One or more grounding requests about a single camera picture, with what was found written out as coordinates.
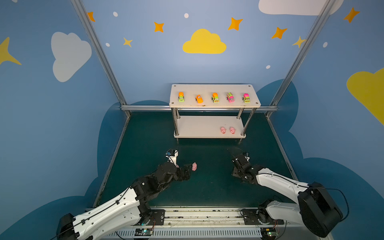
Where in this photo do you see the pink drum green toy truck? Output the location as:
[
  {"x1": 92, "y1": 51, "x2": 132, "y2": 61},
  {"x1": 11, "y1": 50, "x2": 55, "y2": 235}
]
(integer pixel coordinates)
[{"x1": 243, "y1": 93, "x2": 251, "y2": 103}]

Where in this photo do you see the orange yellow toy car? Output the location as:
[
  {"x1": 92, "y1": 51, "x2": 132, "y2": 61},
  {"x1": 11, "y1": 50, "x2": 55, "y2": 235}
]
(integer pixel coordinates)
[{"x1": 196, "y1": 95, "x2": 204, "y2": 104}]

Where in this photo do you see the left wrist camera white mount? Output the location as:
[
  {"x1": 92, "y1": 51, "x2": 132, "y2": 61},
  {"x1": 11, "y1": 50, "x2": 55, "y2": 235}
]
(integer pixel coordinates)
[{"x1": 166, "y1": 149, "x2": 179, "y2": 168}]

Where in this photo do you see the aluminium cage frame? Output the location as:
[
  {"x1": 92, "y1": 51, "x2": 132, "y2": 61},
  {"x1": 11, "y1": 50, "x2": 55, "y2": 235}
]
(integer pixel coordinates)
[{"x1": 70, "y1": 0, "x2": 337, "y2": 208}]

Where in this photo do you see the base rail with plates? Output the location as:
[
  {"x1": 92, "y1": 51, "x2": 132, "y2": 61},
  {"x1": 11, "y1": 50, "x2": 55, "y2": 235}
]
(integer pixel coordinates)
[{"x1": 83, "y1": 206, "x2": 331, "y2": 240}]

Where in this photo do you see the white two-tier shelf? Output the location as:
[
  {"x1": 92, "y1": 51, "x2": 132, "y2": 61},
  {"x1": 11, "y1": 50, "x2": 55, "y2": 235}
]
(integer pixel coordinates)
[{"x1": 169, "y1": 84, "x2": 261, "y2": 140}]

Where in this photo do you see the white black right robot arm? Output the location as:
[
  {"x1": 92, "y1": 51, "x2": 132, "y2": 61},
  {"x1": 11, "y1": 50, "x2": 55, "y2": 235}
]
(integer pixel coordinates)
[{"x1": 232, "y1": 152, "x2": 347, "y2": 238}]

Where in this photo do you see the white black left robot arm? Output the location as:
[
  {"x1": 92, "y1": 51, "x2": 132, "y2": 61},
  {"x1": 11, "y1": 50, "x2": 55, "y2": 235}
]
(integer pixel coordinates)
[{"x1": 55, "y1": 162, "x2": 197, "y2": 240}]

